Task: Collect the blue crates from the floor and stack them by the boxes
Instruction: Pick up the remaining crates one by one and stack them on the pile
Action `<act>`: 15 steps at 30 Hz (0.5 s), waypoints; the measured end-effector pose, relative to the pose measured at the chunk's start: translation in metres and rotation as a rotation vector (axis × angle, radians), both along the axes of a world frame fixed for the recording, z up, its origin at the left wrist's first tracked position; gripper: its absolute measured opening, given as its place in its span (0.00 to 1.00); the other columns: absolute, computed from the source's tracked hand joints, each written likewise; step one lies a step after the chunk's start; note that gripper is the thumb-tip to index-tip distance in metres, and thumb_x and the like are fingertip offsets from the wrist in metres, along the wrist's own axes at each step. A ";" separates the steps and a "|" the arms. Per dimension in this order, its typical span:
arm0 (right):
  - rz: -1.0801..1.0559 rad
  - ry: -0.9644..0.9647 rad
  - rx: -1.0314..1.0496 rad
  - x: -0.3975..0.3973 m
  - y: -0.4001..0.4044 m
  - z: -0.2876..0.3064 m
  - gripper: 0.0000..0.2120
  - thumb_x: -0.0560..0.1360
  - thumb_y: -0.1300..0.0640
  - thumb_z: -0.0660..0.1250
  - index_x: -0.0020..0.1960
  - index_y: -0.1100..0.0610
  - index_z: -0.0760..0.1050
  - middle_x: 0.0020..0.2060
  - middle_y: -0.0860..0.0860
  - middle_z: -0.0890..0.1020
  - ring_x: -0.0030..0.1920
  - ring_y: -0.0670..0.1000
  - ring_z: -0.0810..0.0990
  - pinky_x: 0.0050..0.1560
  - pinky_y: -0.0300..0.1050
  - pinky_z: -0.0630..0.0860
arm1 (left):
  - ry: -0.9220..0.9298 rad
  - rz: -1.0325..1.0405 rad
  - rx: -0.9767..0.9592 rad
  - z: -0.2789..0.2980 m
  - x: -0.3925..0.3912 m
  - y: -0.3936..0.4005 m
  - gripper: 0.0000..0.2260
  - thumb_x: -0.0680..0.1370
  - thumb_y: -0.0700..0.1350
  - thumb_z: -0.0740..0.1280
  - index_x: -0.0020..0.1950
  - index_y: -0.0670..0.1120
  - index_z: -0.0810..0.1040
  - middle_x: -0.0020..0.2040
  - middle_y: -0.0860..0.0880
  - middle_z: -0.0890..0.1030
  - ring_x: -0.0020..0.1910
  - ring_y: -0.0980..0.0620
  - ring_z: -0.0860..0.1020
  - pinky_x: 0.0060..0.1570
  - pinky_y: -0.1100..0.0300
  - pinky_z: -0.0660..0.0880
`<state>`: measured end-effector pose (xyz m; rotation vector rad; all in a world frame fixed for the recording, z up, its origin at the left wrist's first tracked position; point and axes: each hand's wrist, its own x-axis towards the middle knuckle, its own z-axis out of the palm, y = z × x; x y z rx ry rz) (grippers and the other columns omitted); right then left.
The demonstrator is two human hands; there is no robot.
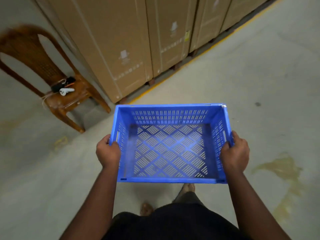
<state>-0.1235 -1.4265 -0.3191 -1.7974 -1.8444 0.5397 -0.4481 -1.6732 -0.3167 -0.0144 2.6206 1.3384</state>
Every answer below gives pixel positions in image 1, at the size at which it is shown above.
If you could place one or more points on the person's right hand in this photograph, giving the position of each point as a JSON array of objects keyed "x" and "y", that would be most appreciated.
[{"x": 235, "y": 155}]

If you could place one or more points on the person's left hand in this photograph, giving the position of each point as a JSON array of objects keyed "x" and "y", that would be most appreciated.
[{"x": 108, "y": 153}]

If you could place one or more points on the person's right fingers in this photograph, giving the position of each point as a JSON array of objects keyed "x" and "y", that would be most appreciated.
[{"x": 234, "y": 137}]

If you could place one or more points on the person's left fingers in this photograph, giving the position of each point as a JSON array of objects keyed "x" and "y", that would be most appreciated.
[{"x": 107, "y": 139}]

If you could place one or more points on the blue perforated plastic crate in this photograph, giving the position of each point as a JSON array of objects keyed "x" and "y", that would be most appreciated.
[{"x": 170, "y": 147}]

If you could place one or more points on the person's left forearm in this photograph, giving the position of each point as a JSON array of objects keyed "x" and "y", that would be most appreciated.
[{"x": 92, "y": 204}]

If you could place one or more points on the person's right forearm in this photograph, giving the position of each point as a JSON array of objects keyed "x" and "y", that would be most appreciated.
[{"x": 252, "y": 207}]

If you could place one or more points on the white handheld controller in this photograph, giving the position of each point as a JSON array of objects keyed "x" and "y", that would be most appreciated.
[{"x": 66, "y": 91}]

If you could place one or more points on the person's right foot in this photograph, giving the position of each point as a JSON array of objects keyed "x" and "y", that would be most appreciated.
[{"x": 188, "y": 188}]

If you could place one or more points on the person's foot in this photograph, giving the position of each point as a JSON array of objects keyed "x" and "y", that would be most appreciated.
[
  {"x": 146, "y": 209},
  {"x": 188, "y": 188}
]

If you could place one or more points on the black handheld device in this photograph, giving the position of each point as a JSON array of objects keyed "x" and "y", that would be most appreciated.
[{"x": 62, "y": 83}]

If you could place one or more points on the person's dark trousers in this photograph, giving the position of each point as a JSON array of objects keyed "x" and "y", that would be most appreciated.
[{"x": 186, "y": 197}]

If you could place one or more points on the person's left foot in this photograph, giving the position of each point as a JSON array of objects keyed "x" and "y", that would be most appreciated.
[{"x": 146, "y": 209}]

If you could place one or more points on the widest tall cardboard box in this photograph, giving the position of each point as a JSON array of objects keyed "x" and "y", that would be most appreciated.
[{"x": 105, "y": 42}]

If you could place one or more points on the brown plastic chair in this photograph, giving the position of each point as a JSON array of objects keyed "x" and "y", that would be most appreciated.
[{"x": 37, "y": 59}]

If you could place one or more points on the person's black shirt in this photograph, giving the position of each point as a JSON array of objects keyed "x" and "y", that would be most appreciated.
[{"x": 172, "y": 223}]

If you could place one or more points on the cardboard box with yellow sticker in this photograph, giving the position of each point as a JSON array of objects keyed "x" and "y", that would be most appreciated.
[{"x": 170, "y": 32}]

